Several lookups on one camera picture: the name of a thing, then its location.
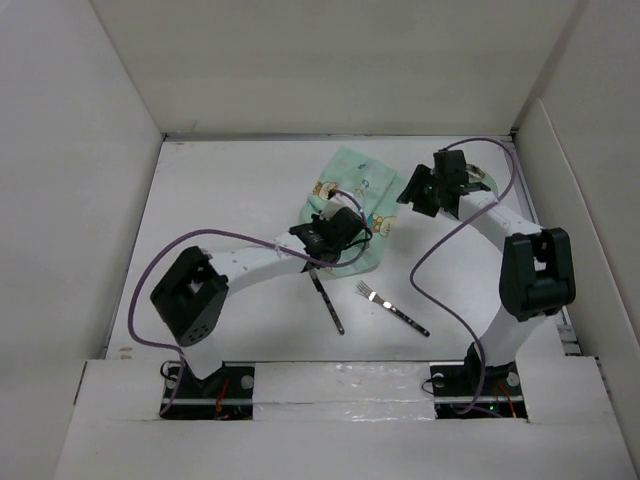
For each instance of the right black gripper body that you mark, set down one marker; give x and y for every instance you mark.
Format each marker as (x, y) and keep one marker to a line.
(423, 191)

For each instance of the green cartoon print placemat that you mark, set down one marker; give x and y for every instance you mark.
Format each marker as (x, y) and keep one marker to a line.
(375, 186)

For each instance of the steel fork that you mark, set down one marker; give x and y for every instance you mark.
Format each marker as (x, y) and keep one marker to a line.
(373, 296)

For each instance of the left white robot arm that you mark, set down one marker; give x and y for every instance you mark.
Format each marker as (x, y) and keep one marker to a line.
(191, 295)

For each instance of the green floral plate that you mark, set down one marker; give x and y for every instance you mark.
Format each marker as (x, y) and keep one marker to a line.
(478, 175)

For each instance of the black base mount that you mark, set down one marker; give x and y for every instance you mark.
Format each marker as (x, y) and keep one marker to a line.
(225, 396)
(462, 390)

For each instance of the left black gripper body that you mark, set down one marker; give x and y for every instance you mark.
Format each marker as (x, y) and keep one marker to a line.
(316, 220)

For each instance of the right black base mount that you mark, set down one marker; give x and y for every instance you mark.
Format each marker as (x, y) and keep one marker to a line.
(462, 390)

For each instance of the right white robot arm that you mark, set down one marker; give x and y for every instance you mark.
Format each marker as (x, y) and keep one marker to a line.
(536, 275)

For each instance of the steel table knife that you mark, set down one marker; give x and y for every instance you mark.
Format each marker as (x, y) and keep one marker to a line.
(327, 302)

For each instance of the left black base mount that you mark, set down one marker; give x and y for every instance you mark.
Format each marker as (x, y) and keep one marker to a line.
(225, 396)

